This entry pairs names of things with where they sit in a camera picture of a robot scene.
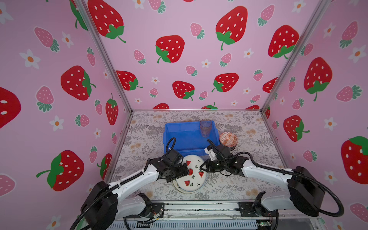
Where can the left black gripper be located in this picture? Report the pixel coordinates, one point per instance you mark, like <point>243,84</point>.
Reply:
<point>182,171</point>

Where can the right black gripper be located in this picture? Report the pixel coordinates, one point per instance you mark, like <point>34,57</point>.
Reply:
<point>207,163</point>

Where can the white strawberry pattern plate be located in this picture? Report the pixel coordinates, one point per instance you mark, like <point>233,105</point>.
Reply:
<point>196,176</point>

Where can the cream floral plate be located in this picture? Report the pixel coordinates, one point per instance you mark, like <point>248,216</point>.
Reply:
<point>176,185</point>

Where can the pink clear glass cup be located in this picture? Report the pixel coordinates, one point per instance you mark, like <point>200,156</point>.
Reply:
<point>205,127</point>

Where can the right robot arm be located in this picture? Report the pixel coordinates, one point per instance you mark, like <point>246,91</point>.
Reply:
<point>299,190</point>

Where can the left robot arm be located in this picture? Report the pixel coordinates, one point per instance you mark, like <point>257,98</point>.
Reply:
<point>109,202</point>

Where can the blue plastic bin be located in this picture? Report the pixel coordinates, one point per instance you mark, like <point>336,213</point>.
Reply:
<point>189,140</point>

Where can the orange patterned bowl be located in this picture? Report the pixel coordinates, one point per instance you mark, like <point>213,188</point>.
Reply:
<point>228,140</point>

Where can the aluminium front rail frame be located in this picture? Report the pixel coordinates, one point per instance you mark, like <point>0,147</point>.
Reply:
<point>215,215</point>

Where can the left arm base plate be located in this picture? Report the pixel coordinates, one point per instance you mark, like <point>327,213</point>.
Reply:
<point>153,211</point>

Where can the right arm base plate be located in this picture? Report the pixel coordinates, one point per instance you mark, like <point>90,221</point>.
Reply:
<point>249,209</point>

